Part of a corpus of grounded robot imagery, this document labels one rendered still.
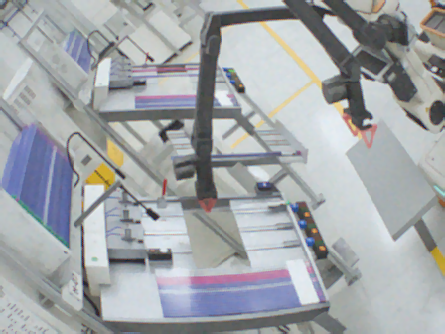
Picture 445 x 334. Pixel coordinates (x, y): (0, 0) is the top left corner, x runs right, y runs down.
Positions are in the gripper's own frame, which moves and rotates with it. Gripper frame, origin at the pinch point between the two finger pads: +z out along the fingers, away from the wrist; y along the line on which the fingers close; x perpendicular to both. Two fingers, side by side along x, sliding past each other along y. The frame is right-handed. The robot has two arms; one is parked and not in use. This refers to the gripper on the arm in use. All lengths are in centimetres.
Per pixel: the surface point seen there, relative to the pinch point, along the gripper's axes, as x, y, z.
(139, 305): -29, 50, -2
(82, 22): -115, -750, 103
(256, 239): 13.6, 16.9, 3.6
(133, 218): -26.4, 10.6, -7.8
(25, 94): -83, -86, -26
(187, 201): -6.1, -8.4, 1.1
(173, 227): -13.1, 7.4, 0.2
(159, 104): -9, -91, -1
